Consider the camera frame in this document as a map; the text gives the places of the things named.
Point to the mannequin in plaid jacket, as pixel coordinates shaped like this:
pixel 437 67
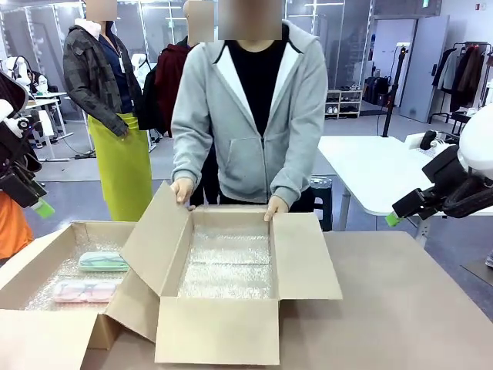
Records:
pixel 92 77

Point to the grey sneaker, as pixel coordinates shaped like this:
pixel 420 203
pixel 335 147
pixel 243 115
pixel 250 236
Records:
pixel 490 260

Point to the shoe rack with shoes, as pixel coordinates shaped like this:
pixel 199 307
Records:
pixel 343 91

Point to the clothes rack with garments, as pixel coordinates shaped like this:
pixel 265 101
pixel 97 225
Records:
pixel 462 77

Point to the person's right hand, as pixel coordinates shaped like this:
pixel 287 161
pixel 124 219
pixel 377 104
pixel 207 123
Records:
pixel 185 190

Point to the pink glasses case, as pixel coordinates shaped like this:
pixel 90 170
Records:
pixel 84 293

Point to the black stool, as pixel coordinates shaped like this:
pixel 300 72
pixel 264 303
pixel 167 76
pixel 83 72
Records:
pixel 321 185

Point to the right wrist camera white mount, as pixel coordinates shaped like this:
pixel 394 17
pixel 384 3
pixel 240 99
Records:
pixel 414 140

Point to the yellow-green skirt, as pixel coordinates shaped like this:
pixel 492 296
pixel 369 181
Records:
pixel 119 162

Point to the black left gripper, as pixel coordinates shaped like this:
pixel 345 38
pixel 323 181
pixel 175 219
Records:
pixel 13 154

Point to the seated person in black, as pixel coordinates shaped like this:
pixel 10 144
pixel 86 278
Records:
pixel 40 83

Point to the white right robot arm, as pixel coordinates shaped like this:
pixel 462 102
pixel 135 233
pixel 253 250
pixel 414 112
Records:
pixel 477 142

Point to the black utility cart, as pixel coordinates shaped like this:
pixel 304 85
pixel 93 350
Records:
pixel 460 119

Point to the green glasses case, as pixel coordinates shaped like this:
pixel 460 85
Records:
pixel 100 262

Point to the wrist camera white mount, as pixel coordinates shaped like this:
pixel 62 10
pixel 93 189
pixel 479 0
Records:
pixel 414 140
pixel 15 127

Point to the bubble wrap sheet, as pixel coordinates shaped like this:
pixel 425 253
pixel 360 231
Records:
pixel 227 266
pixel 46 277

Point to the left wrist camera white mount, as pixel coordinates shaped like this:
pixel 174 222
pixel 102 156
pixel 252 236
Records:
pixel 15 127

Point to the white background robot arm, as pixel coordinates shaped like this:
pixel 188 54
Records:
pixel 19 69
pixel 138 63

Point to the person's left hand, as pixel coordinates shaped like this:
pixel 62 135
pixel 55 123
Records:
pixel 276 205

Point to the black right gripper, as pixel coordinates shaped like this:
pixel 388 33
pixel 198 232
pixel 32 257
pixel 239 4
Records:
pixel 443 165

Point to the person's left forearm grey sleeve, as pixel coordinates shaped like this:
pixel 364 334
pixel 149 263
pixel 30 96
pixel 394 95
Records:
pixel 292 177

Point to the cardboard box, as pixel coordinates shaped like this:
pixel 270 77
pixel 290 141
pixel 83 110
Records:
pixel 215 331
pixel 38 339

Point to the black luggage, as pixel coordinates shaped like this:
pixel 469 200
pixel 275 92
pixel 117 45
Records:
pixel 375 90

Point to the black tripod stand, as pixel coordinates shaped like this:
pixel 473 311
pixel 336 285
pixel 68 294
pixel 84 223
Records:
pixel 393 96

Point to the white side table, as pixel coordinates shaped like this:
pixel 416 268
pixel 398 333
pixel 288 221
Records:
pixel 366 173

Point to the person's right forearm grey sleeve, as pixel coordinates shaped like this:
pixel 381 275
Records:
pixel 185 162

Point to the person in grey hoodie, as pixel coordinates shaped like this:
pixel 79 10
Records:
pixel 231 154

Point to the mannequin in dark red jacket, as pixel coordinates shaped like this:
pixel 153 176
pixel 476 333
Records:
pixel 169 77

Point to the white office desk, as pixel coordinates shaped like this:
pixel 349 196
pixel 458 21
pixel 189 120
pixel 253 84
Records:
pixel 46 101

